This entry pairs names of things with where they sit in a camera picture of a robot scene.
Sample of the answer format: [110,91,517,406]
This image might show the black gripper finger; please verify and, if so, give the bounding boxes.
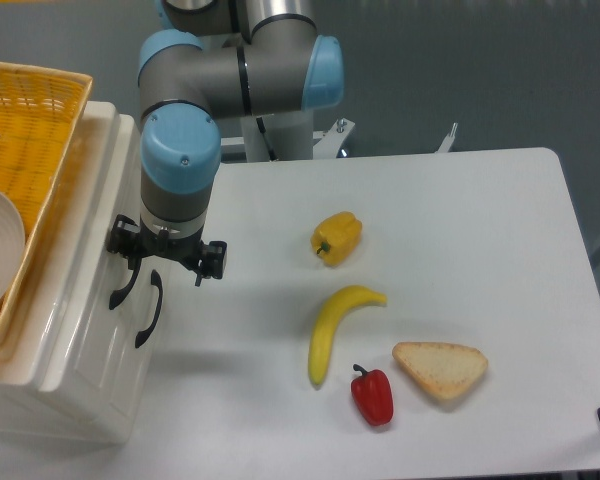
[105,214,141,270]
[187,241,227,287]

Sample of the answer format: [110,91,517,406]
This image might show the yellow banana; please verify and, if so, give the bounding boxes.
[307,285,387,388]

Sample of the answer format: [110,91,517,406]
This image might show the yellow bell pepper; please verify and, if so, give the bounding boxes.
[310,211,363,267]

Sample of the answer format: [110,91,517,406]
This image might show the white metal table bracket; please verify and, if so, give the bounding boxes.
[436,122,458,154]

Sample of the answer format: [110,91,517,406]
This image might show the red bell pepper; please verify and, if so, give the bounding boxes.
[350,364,394,427]

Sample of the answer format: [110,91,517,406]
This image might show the black cable on pedestal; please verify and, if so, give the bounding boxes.
[255,114,279,162]

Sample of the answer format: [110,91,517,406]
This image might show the slice of bread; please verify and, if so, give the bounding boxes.
[392,342,489,401]

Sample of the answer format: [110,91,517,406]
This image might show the white drawer cabinet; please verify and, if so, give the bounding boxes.
[0,102,139,441]

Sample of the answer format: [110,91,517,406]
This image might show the yellow woven basket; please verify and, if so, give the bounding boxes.
[0,62,93,345]

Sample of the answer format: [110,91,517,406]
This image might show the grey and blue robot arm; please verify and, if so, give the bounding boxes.
[107,1,344,280]

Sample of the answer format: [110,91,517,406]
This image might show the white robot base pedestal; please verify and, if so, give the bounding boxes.
[221,111,356,163]

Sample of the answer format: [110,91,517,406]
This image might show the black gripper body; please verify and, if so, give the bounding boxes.
[137,220,203,268]

